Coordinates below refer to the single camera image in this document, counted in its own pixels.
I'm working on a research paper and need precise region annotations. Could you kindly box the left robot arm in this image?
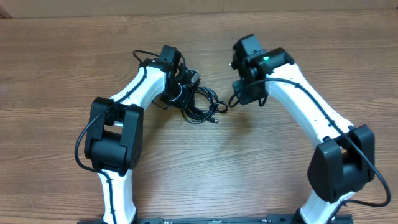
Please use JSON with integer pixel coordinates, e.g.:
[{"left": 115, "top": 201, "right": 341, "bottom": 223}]
[{"left": 83, "top": 45, "right": 201, "bottom": 223}]

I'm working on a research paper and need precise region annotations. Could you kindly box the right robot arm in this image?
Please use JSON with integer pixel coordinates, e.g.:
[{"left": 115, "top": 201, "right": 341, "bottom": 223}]
[{"left": 231, "top": 34, "right": 376, "bottom": 223}]

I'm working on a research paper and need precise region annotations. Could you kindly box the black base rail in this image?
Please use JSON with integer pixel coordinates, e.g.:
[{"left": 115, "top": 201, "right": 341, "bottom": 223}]
[{"left": 77, "top": 214, "right": 354, "bottom": 224}]

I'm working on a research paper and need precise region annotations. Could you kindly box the black thick USB cable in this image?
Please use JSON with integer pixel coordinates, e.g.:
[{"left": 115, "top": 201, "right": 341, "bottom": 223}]
[{"left": 180, "top": 86, "right": 220, "bottom": 125}]

